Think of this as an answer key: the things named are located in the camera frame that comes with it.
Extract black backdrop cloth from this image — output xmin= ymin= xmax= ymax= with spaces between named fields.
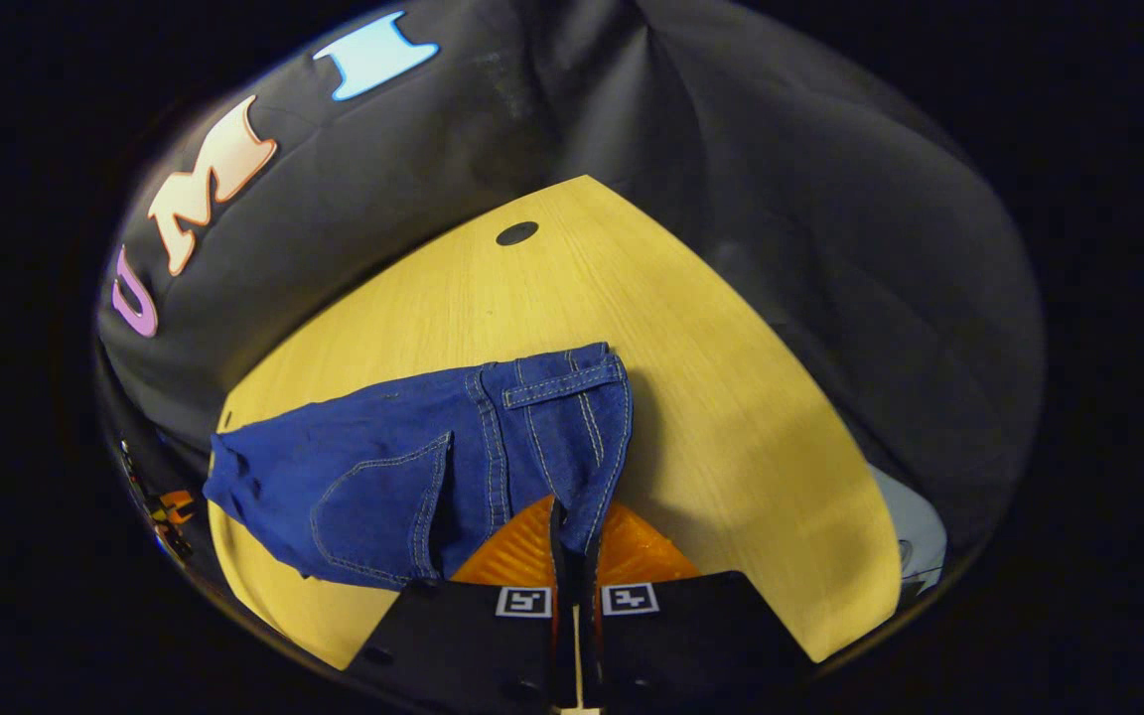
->
xmin=95 ymin=0 xmax=1045 ymax=557

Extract blue denim jeans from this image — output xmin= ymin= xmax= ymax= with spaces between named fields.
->
xmin=203 ymin=343 xmax=635 ymax=592

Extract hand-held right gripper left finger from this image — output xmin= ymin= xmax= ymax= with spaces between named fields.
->
xmin=344 ymin=495 xmax=565 ymax=712

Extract pale grey object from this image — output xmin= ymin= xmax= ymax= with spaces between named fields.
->
xmin=870 ymin=467 xmax=948 ymax=597

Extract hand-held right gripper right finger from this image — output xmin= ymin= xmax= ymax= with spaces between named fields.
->
xmin=572 ymin=501 xmax=816 ymax=712

